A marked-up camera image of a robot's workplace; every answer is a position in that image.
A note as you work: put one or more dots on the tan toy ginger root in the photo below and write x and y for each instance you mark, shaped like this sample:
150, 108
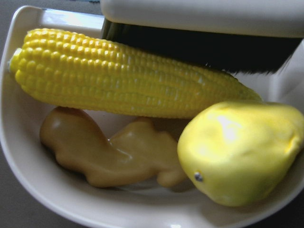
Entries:
135, 153

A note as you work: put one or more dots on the yellow toy corn cob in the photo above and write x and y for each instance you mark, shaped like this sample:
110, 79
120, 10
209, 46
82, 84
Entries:
69, 69

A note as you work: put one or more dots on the cream plastic dustpan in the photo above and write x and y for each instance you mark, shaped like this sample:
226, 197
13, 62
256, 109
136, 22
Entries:
142, 205

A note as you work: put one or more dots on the cream hand brush black bristles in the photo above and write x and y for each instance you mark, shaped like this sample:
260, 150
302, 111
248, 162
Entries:
251, 36

